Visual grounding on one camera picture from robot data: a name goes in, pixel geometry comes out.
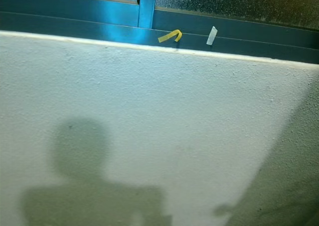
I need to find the yellow tape strip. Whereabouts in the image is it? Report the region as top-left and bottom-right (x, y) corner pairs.
(158, 29), (183, 43)

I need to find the white tape strip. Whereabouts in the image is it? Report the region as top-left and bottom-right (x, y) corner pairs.
(206, 26), (218, 46)

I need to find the frosted glass window pane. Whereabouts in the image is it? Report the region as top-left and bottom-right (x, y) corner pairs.
(155, 0), (319, 31)

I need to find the blue-grey metal window frame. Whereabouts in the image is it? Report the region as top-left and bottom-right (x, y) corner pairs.
(0, 0), (319, 64)

